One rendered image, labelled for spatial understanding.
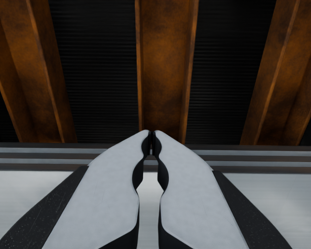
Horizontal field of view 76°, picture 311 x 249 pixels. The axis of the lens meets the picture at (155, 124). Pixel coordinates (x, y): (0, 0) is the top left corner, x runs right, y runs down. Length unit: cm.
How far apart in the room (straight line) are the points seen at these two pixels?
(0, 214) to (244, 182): 30
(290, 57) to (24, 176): 41
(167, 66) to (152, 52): 3
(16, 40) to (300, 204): 46
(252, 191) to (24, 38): 39
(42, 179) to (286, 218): 30
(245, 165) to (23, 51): 36
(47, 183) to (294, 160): 28
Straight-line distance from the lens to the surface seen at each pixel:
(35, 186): 28
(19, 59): 41
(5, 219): 34
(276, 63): 35
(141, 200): 26
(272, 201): 29
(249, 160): 25
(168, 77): 35
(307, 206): 32
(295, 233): 36
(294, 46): 40
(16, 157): 28
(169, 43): 34
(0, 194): 31
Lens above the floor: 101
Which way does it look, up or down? 61 degrees down
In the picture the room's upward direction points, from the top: 180 degrees counter-clockwise
